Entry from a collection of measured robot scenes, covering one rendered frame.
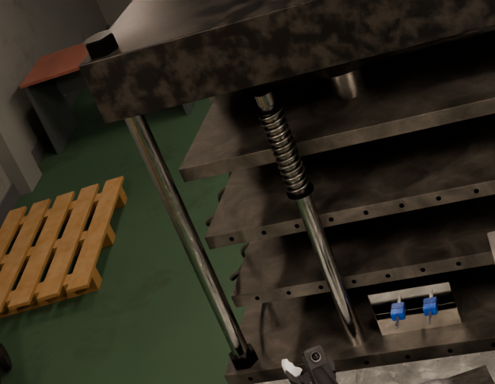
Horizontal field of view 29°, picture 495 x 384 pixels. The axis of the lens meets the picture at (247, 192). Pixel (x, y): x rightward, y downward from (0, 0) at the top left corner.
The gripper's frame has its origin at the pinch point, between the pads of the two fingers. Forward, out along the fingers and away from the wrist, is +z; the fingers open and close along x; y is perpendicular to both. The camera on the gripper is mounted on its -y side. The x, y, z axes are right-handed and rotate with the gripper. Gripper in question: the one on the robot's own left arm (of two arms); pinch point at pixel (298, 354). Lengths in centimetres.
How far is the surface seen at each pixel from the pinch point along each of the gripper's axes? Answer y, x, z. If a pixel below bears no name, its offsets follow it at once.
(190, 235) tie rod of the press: 11, 0, 98
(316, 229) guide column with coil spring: 14, 36, 78
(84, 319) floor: 150, -35, 325
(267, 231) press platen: 15, 24, 91
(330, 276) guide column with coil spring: 32, 37, 78
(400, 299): 46, 57, 71
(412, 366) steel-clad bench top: 59, 49, 54
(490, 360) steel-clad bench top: 57, 69, 39
